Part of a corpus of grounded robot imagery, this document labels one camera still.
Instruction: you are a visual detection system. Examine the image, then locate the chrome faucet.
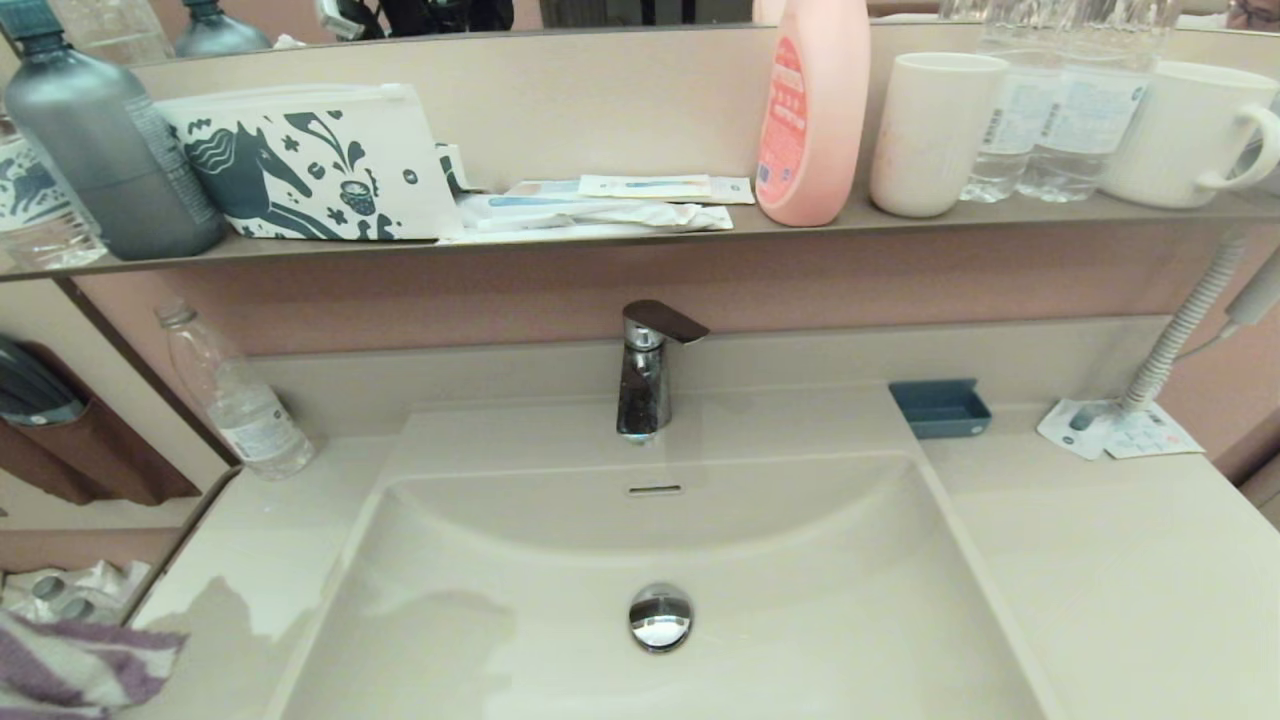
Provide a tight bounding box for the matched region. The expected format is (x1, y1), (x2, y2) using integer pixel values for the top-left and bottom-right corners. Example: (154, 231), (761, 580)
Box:
(617, 300), (711, 446)

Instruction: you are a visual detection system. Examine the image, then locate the purple white striped towel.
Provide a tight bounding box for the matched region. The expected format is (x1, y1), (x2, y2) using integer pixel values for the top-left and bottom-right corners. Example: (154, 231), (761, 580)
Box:
(0, 610), (189, 720)

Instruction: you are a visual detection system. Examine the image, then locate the beige sink basin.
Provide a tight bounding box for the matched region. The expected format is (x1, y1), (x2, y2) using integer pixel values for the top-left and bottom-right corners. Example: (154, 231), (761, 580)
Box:
(265, 385), (1066, 720)

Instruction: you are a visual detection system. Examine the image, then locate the crumpled white plastic wrapper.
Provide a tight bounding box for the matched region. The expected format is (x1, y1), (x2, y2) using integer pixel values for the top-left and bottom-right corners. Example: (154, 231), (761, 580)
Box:
(458, 193), (736, 236)

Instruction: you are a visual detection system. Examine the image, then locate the small white toothbrush packet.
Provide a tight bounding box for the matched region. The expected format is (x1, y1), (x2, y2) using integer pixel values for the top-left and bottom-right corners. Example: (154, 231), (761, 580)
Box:
(580, 175), (713, 201)

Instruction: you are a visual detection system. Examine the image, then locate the flat white sachet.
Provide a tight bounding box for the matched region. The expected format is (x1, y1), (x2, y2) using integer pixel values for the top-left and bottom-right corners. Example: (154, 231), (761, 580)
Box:
(505, 178), (757, 207)

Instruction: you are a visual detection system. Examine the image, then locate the chrome drain stopper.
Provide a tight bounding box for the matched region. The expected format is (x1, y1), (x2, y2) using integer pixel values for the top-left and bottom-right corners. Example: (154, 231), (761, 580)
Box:
(628, 583), (694, 654)

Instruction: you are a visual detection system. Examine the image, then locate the pink lotion bottle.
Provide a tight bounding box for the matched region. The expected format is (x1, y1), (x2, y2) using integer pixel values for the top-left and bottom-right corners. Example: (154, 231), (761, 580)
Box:
(755, 0), (873, 228)

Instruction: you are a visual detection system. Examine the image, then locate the blue soap dish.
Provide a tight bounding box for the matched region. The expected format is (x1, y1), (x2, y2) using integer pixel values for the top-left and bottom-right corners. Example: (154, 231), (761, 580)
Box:
(888, 378), (993, 441)

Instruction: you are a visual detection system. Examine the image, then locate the white plastic tumbler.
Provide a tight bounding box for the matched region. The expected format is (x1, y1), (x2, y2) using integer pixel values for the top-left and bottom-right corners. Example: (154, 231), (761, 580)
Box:
(868, 52), (1011, 219)

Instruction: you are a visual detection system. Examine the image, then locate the white pouch blue horse print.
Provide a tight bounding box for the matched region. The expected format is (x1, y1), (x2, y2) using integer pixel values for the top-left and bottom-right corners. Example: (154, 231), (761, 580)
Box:
(155, 83), (469, 243)

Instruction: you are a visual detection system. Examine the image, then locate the slim clear plastic bottle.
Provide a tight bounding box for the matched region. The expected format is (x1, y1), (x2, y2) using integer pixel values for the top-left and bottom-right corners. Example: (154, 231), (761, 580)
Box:
(155, 302), (317, 481)

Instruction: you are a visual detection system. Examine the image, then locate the clear water bottle white label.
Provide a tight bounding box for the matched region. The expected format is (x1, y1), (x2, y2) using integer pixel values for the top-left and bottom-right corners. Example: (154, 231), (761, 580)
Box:
(960, 0), (1076, 204)
(1016, 0), (1181, 204)

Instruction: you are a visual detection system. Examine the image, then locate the white sachet grey picture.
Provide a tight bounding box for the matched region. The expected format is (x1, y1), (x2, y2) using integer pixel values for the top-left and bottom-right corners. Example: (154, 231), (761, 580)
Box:
(1035, 398), (1126, 461)

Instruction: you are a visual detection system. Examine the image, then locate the brown hanging pouch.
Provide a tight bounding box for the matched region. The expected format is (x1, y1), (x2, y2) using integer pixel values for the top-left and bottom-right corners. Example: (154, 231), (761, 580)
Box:
(0, 340), (203, 507)

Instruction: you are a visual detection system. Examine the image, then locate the grey bottle teal cap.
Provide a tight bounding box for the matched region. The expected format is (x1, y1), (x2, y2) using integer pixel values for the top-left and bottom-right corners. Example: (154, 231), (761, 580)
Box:
(0, 0), (227, 261)

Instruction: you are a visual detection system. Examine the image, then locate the white ceramic mug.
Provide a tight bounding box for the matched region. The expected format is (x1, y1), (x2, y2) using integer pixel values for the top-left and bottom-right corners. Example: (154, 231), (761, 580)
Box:
(1100, 60), (1280, 210)

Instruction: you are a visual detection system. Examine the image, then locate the black hair dryer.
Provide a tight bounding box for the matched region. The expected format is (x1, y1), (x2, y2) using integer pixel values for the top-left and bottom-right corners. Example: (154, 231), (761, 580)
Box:
(0, 333), (89, 428)

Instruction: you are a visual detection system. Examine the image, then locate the clear bottle blue print label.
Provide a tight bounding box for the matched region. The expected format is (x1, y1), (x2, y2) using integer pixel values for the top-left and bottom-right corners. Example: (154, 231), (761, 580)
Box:
(0, 110), (109, 271)

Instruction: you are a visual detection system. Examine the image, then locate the shrink-wrapped bottle pack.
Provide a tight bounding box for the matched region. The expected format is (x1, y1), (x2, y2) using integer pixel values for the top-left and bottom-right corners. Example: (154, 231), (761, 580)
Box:
(0, 560), (153, 626)

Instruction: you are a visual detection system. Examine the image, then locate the grey wall shelf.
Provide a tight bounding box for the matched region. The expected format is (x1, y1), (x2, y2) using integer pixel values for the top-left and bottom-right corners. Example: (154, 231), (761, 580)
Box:
(0, 189), (1280, 283)

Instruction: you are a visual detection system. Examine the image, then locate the metal towel rail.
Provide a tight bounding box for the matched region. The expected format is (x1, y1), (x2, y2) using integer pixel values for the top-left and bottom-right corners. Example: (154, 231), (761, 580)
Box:
(120, 465), (243, 626)

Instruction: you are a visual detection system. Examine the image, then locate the white coiled hose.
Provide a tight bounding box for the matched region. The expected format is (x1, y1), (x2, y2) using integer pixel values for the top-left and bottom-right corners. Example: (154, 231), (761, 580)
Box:
(1116, 235), (1251, 414)

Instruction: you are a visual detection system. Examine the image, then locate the white hair dryer handle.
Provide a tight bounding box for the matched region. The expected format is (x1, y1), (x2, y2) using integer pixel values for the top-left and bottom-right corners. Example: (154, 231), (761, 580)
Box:
(1224, 250), (1280, 327)

